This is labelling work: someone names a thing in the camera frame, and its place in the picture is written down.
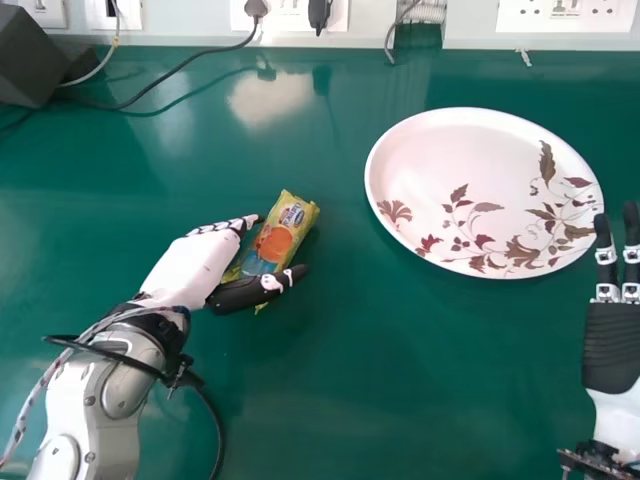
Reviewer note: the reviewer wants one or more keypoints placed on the black plug adapter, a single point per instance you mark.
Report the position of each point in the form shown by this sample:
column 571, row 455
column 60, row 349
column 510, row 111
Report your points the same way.
column 317, row 15

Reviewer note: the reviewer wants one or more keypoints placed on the wide white socket plate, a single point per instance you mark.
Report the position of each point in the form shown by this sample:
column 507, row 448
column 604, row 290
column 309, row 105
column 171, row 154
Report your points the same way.
column 290, row 15

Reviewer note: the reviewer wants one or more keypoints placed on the white double socket plate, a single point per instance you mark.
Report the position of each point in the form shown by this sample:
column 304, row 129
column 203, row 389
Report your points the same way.
column 560, row 15

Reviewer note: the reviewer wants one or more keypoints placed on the dark holder with white coil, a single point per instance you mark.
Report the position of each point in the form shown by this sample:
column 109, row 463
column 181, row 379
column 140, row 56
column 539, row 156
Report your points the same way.
column 420, row 35

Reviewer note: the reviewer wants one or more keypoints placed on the yellow-green biscuit packet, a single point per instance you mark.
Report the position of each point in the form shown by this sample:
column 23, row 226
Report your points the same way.
column 282, row 240

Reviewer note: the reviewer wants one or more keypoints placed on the white plate brown leaf pattern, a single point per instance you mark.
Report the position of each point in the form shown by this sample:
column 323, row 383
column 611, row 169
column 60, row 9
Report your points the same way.
column 465, row 170

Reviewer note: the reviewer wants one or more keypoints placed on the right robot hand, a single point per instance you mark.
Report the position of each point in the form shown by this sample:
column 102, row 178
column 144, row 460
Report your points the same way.
column 612, row 350

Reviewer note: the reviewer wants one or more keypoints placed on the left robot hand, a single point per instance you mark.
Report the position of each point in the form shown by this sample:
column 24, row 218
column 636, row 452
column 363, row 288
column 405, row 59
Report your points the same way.
column 195, row 265

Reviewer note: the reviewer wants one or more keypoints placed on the black box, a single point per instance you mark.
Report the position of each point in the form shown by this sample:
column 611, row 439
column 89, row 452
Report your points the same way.
column 27, row 55

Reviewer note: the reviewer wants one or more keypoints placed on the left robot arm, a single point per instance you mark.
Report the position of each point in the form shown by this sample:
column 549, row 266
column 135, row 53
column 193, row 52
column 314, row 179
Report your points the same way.
column 75, row 400

